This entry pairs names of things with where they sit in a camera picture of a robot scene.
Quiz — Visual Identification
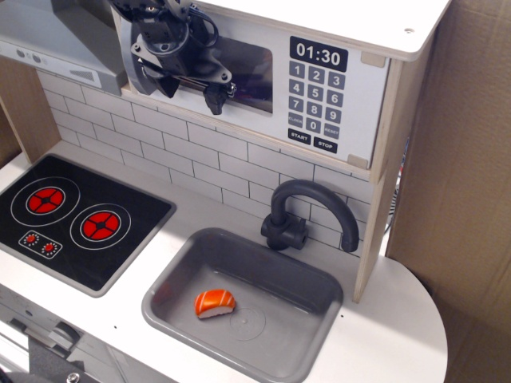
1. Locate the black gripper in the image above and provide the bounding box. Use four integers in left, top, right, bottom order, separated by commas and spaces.
130, 23, 236, 116

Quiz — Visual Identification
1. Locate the black metal bracket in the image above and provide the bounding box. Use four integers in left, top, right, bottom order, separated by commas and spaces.
28, 338, 97, 383

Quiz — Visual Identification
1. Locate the brown cardboard box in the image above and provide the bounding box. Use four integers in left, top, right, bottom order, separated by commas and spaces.
386, 1, 510, 382

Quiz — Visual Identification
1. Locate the grey toy sink basin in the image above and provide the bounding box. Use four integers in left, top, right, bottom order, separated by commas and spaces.
142, 228, 343, 382

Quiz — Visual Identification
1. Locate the white toy microwave door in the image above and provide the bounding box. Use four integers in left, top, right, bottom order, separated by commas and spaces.
130, 16, 389, 169

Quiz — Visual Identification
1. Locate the wooden toy microwave cabinet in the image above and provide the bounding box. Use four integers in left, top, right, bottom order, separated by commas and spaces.
113, 1, 449, 302

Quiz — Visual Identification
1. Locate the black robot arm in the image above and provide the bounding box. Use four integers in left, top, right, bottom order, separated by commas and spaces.
109, 1, 236, 115

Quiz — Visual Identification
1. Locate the black toy stovetop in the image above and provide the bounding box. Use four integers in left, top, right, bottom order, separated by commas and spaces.
1, 155, 176, 298

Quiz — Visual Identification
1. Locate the grey range hood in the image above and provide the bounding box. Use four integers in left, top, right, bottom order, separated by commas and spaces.
1, 1, 128, 96

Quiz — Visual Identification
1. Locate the orange salmon sushi toy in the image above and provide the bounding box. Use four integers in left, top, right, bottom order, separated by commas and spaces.
194, 289, 236, 319

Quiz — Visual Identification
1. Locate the grey oven front panel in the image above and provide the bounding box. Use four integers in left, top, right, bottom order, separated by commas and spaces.
1, 286, 172, 382

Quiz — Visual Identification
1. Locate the dark grey toy faucet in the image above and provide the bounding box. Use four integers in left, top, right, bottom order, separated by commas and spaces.
260, 180, 360, 253

